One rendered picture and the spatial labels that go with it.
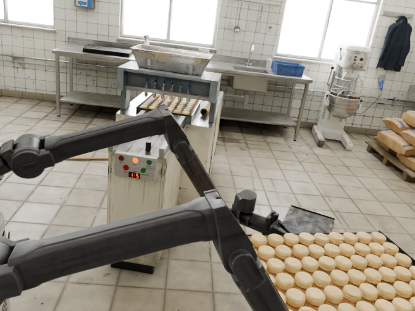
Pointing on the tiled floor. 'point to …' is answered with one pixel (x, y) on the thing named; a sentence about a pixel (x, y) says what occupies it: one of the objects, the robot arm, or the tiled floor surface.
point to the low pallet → (408, 175)
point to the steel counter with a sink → (243, 82)
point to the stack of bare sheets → (307, 221)
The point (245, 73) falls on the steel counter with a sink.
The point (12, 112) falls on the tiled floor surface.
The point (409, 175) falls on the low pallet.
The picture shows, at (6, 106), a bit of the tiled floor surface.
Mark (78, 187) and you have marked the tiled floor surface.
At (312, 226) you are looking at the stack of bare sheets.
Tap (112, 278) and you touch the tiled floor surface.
